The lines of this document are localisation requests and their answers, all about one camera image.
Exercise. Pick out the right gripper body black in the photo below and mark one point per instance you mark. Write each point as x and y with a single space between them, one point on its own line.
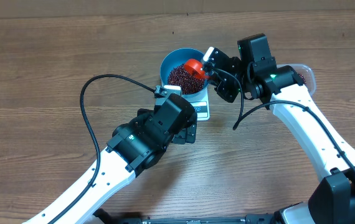
230 91

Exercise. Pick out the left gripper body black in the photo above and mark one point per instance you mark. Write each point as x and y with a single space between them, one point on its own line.
183 137

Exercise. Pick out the red measuring scoop blue handle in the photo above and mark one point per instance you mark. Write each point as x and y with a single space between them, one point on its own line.
194 68

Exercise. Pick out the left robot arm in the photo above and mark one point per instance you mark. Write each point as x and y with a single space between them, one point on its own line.
133 148

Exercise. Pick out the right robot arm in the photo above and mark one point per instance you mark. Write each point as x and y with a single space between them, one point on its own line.
254 74

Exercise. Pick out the white kitchen scale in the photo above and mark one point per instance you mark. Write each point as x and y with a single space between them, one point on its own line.
200 102

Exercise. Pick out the blue bowl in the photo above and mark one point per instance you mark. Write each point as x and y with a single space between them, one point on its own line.
177 58

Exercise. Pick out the red beans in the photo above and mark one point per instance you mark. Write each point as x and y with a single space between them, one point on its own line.
188 83

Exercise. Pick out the clear plastic container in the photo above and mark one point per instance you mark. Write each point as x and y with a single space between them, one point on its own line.
308 75

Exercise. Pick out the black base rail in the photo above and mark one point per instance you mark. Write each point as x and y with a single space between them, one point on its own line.
133 218

